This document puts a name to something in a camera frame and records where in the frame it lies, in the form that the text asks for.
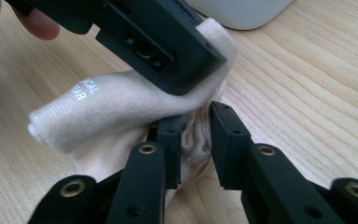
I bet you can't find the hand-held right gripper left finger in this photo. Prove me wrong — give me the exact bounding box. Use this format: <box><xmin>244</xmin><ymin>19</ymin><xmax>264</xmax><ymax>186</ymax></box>
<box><xmin>105</xmin><ymin>116</ymin><xmax>183</xmax><ymax>224</ymax></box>

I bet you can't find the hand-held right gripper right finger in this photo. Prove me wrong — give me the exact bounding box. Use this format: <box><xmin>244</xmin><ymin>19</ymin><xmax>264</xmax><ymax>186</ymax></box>
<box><xmin>209</xmin><ymin>101</ymin><xmax>347</xmax><ymax>224</ymax></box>

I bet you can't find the beige sock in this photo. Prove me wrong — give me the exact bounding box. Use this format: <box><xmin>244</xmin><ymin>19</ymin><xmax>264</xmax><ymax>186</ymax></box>
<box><xmin>27</xmin><ymin>17</ymin><xmax>241</xmax><ymax>218</ymax></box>

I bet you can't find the white compartment box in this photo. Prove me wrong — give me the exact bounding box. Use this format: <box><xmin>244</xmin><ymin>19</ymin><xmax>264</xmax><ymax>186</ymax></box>
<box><xmin>185</xmin><ymin>0</ymin><xmax>295</xmax><ymax>32</ymax></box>

